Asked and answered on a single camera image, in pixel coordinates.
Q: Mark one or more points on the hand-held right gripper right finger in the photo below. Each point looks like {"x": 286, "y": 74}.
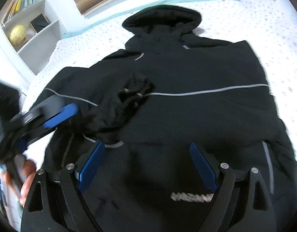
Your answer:
{"x": 202, "y": 168}

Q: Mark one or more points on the yellow ball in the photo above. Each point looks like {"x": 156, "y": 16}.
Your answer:
{"x": 18, "y": 34}

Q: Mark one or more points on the white floral quilt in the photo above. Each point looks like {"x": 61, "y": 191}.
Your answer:
{"x": 271, "y": 29}

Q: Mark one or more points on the small black framed board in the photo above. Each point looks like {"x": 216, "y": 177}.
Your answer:
{"x": 39, "y": 23}

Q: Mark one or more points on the white bookshelf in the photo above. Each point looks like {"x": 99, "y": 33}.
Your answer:
{"x": 39, "y": 46}

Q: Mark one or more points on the teal bed sheet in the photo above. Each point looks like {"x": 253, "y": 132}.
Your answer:
{"x": 129, "y": 12}

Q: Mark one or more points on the black hooded jacket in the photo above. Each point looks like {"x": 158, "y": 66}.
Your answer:
{"x": 187, "y": 116}

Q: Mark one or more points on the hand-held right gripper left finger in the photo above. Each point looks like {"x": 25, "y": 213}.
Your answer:
{"x": 90, "y": 168}

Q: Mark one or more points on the person's left hand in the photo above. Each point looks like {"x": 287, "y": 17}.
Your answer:
{"x": 27, "y": 174}

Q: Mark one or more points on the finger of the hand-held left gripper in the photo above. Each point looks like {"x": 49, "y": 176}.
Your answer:
{"x": 61, "y": 116}
{"x": 35, "y": 134}

